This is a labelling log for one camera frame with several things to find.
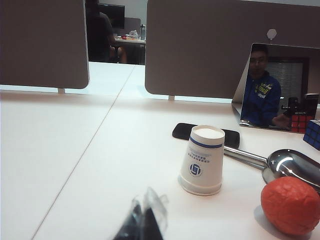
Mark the orange textured ball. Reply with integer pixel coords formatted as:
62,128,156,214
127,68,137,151
260,176,320,236

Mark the frameless standing mirror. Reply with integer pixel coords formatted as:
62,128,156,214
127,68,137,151
231,42,320,135

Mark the white adhesive wall hook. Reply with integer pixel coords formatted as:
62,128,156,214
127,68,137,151
266,28,278,41

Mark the seated person dark shirt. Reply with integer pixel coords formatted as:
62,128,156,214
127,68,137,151
86,0,126,63

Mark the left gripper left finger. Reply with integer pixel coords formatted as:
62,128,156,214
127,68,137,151
113,196,145,240

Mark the black smartphone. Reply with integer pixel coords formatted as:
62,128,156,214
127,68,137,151
171,122,241,148

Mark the brown divider with hook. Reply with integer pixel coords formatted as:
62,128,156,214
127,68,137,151
144,0,320,100

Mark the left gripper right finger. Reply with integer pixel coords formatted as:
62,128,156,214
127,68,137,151
143,186,170,240

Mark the plain brown divider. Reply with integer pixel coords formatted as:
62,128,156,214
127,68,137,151
0,0,90,90

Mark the shiny metal scoop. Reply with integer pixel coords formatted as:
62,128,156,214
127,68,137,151
223,145,320,195

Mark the colourful Rubik's cube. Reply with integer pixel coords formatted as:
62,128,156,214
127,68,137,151
303,119,320,151

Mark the black computer monitor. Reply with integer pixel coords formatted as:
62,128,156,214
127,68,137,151
98,3,125,30

